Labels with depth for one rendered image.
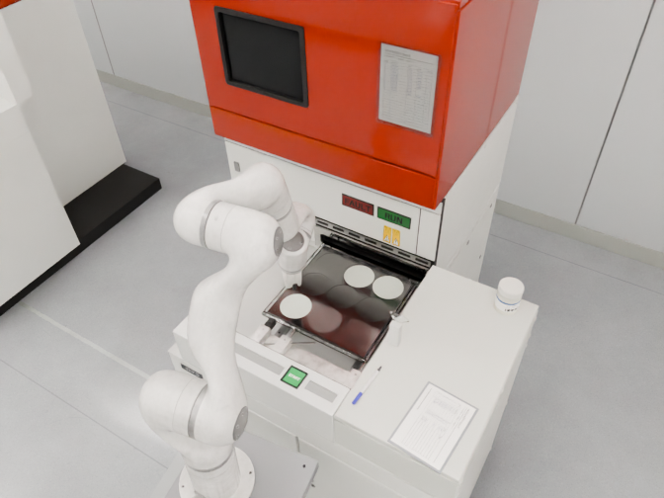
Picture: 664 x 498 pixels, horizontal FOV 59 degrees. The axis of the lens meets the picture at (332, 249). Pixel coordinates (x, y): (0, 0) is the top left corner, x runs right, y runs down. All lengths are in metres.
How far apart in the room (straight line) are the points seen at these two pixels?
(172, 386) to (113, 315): 1.98
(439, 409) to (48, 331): 2.23
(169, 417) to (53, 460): 1.62
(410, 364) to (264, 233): 0.70
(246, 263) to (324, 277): 0.85
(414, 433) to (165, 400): 0.63
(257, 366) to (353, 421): 0.32
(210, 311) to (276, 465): 0.59
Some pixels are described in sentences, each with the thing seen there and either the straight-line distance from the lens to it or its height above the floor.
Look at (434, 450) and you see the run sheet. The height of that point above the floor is 0.97.
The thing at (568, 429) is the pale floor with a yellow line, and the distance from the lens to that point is 2.81.
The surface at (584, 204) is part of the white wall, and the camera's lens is 3.46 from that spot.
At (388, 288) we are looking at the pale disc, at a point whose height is 0.90.
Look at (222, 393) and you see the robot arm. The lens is 1.22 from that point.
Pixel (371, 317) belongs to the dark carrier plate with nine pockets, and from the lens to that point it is 1.84.
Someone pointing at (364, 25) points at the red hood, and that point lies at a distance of 1.52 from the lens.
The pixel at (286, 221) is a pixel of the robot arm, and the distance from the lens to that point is 1.39.
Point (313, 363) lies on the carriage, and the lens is 1.76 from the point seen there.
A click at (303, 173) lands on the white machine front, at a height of 1.15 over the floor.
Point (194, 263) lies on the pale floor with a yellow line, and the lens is 3.37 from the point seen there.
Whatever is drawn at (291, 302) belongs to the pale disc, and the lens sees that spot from 1.89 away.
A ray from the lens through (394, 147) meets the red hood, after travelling 1.64.
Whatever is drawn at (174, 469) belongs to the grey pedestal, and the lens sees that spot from 1.73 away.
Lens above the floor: 2.33
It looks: 44 degrees down
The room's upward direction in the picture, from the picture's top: 2 degrees counter-clockwise
